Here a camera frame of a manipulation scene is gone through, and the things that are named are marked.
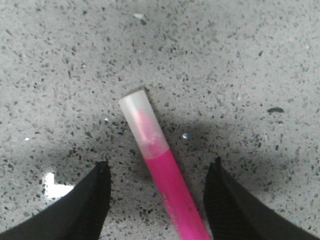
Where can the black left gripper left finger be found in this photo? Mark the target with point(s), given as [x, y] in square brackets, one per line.
[79, 215]

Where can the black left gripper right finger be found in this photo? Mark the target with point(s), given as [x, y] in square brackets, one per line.
[233, 213]

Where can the pink highlighter pen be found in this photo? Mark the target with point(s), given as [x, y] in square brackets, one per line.
[163, 167]

